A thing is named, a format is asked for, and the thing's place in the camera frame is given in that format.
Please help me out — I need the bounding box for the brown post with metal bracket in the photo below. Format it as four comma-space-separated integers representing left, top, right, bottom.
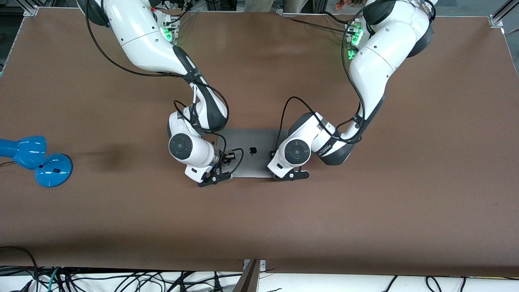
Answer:
232, 259, 267, 292

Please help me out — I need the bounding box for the thin black table cable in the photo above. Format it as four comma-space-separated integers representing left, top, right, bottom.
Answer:
284, 17, 350, 34

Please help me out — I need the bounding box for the silver laptop with black keys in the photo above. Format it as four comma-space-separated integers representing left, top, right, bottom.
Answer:
217, 129, 290, 179

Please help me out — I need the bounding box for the teal cable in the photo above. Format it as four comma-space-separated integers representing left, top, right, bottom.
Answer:
47, 267, 62, 292

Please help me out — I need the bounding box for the aluminium table frame corner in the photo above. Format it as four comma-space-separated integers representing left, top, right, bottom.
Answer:
22, 0, 40, 17
489, 0, 519, 28

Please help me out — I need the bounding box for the blue desk lamp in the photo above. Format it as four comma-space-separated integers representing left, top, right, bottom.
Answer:
0, 136, 73, 188

